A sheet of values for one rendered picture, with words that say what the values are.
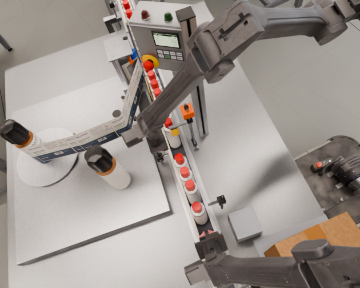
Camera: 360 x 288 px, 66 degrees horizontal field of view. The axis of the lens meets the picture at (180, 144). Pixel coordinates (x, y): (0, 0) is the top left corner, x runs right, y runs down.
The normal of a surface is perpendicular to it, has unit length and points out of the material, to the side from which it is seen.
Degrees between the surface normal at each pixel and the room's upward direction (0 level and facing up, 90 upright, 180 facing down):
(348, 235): 0
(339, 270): 54
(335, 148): 0
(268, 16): 38
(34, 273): 0
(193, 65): 61
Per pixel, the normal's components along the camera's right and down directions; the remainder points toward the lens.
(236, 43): -0.51, 0.14
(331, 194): -0.14, -0.43
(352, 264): -0.71, 0.24
